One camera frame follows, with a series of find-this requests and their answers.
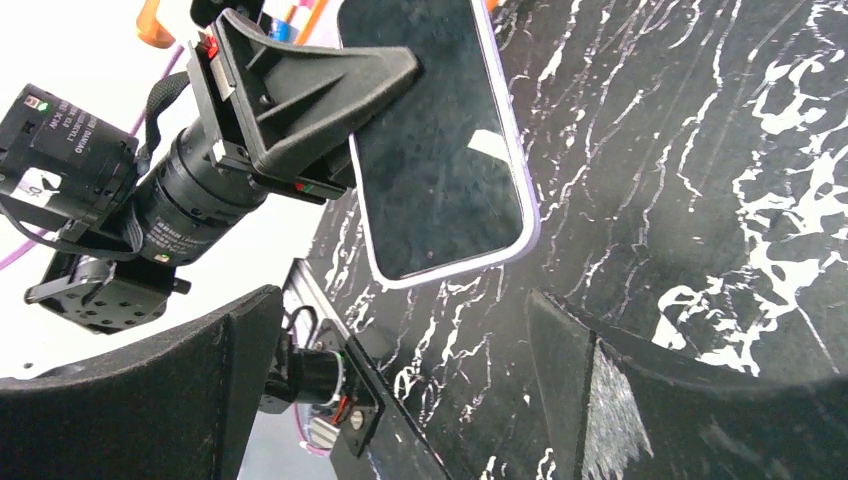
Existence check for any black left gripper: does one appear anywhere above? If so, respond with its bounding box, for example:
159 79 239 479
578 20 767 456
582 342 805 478
134 9 419 267

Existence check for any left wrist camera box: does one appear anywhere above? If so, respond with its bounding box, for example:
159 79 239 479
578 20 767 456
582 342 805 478
1 84 139 237

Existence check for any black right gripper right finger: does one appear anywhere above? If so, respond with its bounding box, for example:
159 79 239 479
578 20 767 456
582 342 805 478
526 289 847 479

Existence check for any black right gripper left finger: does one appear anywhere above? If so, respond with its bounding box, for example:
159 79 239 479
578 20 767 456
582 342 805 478
1 285 282 479

